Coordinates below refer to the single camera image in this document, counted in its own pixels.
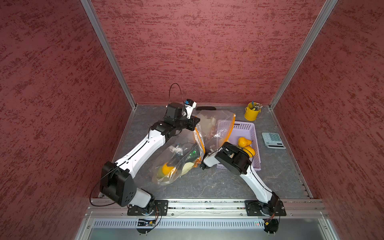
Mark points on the aluminium corner post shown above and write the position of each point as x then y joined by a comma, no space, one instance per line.
317,26
96,24

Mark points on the aluminium corner post left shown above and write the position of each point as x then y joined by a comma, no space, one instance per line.
96,24

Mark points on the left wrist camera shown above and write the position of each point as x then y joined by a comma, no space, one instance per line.
190,105

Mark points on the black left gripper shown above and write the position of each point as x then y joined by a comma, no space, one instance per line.
193,120

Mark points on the clear zip-top bag orange seal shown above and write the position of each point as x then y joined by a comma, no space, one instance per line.
216,127

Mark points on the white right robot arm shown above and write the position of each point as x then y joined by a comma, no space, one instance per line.
237,161

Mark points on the aluminium corner post right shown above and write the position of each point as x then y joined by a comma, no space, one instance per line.
317,26

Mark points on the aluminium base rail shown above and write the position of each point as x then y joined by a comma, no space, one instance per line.
204,213

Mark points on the pens in cup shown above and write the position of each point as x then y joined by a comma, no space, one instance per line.
256,106

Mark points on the orange fruit from bag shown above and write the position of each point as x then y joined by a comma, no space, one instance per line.
243,142

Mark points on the clear bag with green fruit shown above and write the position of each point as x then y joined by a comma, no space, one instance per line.
185,137

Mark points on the grey desk calculator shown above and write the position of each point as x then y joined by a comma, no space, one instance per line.
273,141

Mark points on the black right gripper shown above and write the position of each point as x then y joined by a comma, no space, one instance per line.
184,157

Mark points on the yellow pen cup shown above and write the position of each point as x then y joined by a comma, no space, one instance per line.
251,115

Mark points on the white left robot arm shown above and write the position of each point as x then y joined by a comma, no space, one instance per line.
117,179

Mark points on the black glasses case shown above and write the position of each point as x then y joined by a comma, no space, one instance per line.
206,108

